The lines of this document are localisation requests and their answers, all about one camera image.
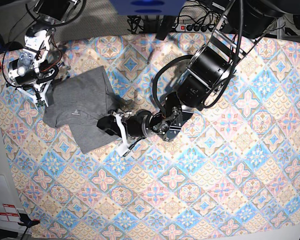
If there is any grey T-shirt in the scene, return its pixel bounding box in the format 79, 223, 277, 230
43, 66, 124, 154

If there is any white power strip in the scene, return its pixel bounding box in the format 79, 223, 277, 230
170, 23, 215, 33

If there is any patterned tile tablecloth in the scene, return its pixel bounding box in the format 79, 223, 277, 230
0, 38, 300, 240

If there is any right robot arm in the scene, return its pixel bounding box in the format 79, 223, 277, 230
3, 0, 87, 108

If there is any blue clamp bottom left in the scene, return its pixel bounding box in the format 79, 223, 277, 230
17, 217, 40, 228

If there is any white box with red labels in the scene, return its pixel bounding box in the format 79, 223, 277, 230
0, 173, 32, 235

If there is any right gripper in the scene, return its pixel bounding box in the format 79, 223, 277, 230
8, 72, 58, 109

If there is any black centre post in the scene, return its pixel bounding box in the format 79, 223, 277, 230
155, 15, 176, 41

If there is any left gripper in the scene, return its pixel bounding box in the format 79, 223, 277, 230
96, 109, 153, 157

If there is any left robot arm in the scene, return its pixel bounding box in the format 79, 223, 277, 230
97, 0, 284, 157

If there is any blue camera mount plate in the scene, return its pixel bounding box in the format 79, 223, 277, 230
110, 0, 186, 16

